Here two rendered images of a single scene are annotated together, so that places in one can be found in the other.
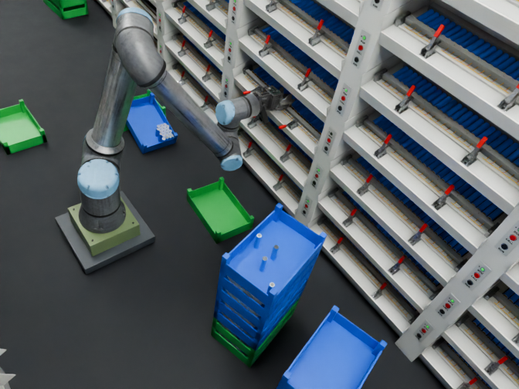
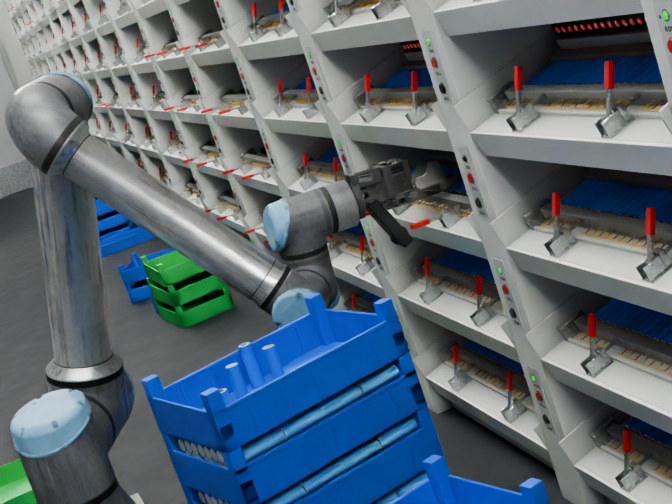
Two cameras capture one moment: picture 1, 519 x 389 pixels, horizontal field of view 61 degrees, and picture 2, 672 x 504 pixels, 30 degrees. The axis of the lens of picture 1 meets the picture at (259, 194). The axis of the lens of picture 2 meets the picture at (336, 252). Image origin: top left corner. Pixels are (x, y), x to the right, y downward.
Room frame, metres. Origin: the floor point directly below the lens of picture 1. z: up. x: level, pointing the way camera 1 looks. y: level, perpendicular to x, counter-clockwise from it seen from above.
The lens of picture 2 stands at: (-0.50, -1.05, 1.00)
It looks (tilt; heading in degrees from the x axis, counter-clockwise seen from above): 12 degrees down; 31
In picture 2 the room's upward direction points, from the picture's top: 19 degrees counter-clockwise
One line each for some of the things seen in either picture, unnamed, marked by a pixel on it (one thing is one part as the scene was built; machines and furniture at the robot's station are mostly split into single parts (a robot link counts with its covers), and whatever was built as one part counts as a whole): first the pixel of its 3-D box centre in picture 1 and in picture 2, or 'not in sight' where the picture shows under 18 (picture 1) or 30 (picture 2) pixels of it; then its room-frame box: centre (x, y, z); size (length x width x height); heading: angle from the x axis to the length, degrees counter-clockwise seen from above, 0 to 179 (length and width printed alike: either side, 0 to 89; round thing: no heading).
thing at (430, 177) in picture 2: (288, 99); (436, 175); (1.61, -0.04, 0.57); 0.09 x 0.03 x 0.06; 127
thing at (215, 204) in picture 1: (219, 208); not in sight; (1.37, 0.17, 0.04); 0.30 x 0.20 x 0.08; 42
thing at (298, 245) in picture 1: (274, 252); (274, 365); (0.84, -0.09, 0.52); 0.30 x 0.20 x 0.08; 152
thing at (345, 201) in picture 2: (249, 105); (341, 205); (1.49, 0.12, 0.58); 0.10 x 0.05 x 0.09; 45
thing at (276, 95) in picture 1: (266, 100); (380, 188); (1.55, 0.06, 0.58); 0.12 x 0.08 x 0.09; 135
